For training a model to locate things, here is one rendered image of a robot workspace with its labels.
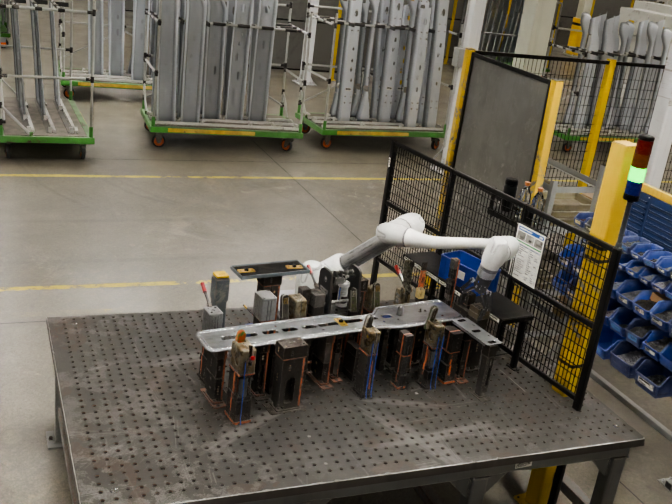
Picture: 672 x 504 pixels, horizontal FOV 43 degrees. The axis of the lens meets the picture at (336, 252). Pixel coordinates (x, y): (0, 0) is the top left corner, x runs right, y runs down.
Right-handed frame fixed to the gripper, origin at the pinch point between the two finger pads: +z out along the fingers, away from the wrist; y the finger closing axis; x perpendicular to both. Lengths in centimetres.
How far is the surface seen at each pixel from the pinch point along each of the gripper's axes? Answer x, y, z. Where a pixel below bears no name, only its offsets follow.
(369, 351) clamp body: 59, 4, 16
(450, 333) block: 13.0, -3.0, 9.5
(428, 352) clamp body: 23.7, -2.7, 19.1
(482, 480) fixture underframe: 39, -65, 40
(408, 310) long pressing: 18.3, 21.8, 12.0
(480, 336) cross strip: 6.0, -14.9, 4.0
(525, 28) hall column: -601, 472, -14
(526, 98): -171, 134, -58
